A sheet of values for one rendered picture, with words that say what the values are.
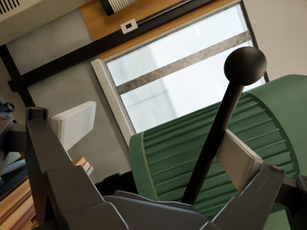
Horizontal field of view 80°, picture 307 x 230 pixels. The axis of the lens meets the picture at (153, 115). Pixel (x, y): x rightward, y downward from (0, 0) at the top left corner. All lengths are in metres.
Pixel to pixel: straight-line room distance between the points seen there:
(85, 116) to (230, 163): 0.13
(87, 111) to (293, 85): 0.29
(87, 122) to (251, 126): 0.21
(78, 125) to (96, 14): 1.74
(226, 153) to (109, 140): 1.69
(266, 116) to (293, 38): 1.75
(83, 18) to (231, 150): 1.83
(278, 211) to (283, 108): 0.16
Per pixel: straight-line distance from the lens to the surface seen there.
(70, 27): 1.95
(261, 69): 0.18
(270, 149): 0.30
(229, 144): 0.18
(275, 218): 0.37
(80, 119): 0.17
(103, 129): 1.83
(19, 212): 0.46
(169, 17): 1.70
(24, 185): 0.46
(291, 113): 0.31
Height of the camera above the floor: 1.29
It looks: 6 degrees down
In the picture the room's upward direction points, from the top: 68 degrees clockwise
